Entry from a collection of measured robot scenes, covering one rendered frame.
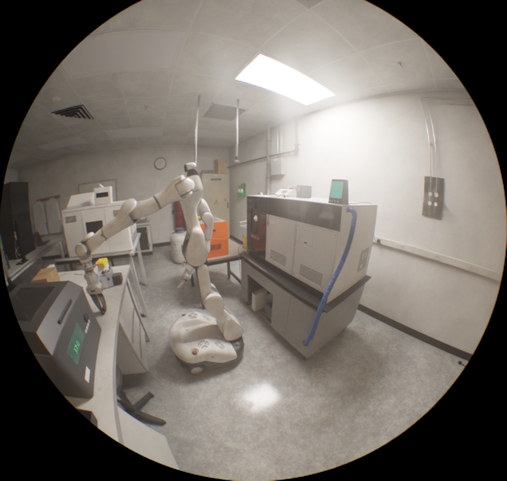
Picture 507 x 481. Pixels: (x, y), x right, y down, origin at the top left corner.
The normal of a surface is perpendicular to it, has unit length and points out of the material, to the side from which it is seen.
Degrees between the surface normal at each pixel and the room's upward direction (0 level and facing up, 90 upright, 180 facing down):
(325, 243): 90
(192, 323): 73
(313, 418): 0
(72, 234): 90
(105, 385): 0
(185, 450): 0
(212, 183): 90
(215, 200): 90
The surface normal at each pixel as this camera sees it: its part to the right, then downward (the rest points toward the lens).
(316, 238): -0.86, 0.11
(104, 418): 0.01, -0.98
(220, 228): 0.51, 0.19
